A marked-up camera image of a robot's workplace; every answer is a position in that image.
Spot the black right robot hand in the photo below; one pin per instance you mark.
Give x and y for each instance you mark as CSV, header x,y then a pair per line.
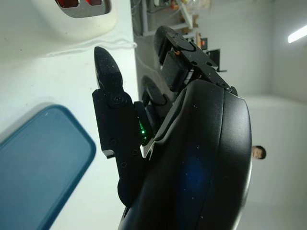
x,y
204,143

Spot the person in light jacket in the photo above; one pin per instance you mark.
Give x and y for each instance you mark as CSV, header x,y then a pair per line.
x,y
259,152

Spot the white two-slot toaster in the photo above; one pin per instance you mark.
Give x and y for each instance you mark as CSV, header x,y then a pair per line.
x,y
48,21

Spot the black monitor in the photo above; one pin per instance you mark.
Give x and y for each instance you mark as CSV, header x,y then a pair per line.
x,y
214,56

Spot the ceiling light strip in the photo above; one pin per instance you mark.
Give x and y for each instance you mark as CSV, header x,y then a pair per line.
x,y
297,36

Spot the blue rectangular tray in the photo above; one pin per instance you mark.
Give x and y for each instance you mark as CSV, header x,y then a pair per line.
x,y
40,167

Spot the white metal frame desk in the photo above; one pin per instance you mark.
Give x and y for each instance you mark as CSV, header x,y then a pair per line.
x,y
153,14

